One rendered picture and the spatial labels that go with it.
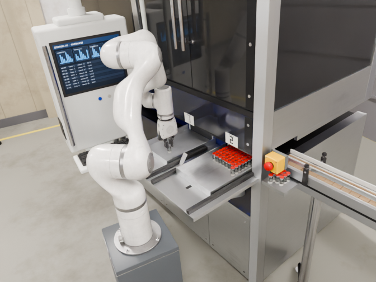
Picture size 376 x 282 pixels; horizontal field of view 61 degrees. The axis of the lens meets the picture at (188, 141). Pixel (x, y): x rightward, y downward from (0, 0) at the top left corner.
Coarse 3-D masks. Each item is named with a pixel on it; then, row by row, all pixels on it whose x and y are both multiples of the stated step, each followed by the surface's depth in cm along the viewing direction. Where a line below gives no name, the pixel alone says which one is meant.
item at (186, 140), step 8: (184, 128) 200; (176, 136) 194; (184, 136) 194; (192, 136) 193; (200, 136) 192; (152, 144) 188; (160, 144) 187; (176, 144) 186; (184, 144) 185; (192, 144) 184; (200, 144) 184; (208, 144) 181; (152, 152) 176; (160, 152) 180; (176, 152) 178; (184, 152) 171; (160, 160) 171; (168, 160) 166
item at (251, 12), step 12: (252, 0) 119; (252, 12) 121; (252, 24) 123; (252, 36) 125; (252, 48) 127; (252, 60) 129; (252, 72) 132; (252, 84) 134; (252, 96) 136; (252, 108) 139
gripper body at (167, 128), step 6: (162, 120) 161; (168, 120) 161; (174, 120) 165; (162, 126) 161; (168, 126) 163; (174, 126) 166; (162, 132) 163; (168, 132) 165; (174, 132) 167; (162, 138) 164
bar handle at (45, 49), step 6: (42, 48) 164; (48, 54) 166; (48, 60) 167; (48, 66) 169; (54, 78) 172; (54, 84) 174; (60, 96) 178; (60, 102) 179; (60, 108) 181; (66, 114) 184; (66, 120) 185; (66, 126) 187; (72, 138) 191; (72, 144) 193
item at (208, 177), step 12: (204, 156) 169; (180, 168) 161; (192, 168) 163; (204, 168) 163; (216, 168) 162; (192, 180) 150; (204, 180) 154; (216, 180) 153; (228, 180) 153; (204, 192) 146
